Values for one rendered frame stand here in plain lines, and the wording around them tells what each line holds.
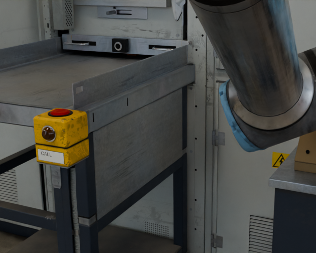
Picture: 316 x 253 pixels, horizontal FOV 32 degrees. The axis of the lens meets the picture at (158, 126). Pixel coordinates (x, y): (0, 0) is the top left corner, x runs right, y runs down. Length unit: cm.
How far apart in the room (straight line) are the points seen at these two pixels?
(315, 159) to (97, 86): 57
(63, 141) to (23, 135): 130
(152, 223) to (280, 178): 107
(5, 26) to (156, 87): 71
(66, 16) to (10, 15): 21
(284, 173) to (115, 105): 49
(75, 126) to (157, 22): 96
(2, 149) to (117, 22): 80
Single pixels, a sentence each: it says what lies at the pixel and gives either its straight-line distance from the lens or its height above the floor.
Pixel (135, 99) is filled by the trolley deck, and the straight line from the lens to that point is 154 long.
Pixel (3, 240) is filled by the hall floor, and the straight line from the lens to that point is 261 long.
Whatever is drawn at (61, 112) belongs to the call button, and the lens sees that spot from 111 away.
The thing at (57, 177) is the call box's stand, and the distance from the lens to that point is 115.
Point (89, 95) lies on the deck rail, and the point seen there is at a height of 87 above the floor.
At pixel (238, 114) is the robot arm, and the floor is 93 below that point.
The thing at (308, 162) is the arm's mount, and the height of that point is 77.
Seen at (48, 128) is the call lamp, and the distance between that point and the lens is 109.
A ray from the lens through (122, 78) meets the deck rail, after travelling 153.
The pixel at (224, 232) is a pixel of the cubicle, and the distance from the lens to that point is 205.
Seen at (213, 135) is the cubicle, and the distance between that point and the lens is 191.
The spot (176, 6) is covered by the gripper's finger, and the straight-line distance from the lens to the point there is 102.
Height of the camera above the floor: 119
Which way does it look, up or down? 17 degrees down
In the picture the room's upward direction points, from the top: 1 degrees counter-clockwise
